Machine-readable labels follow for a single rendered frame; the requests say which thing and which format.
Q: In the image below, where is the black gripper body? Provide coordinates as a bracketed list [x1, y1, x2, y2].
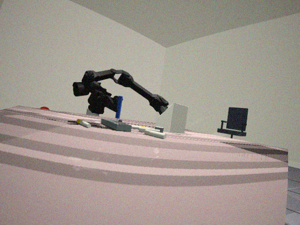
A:
[88, 86, 112, 106]

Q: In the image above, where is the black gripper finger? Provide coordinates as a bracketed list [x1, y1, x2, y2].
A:
[113, 98, 118, 107]
[99, 95, 118, 112]

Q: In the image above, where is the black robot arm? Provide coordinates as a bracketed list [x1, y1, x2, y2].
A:
[73, 68, 169, 115]

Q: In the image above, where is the blue stylus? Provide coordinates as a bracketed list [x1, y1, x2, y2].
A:
[115, 96, 123, 123]

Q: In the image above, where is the grey keyboard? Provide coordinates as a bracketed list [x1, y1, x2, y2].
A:
[101, 118, 132, 132]

